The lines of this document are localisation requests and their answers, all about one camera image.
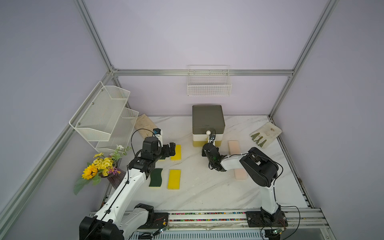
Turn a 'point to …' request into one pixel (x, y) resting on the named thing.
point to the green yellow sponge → (156, 178)
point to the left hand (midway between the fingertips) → (166, 146)
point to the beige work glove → (145, 126)
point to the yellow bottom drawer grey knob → (201, 143)
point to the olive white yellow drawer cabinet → (205, 119)
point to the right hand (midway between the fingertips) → (207, 146)
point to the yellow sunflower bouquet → (101, 166)
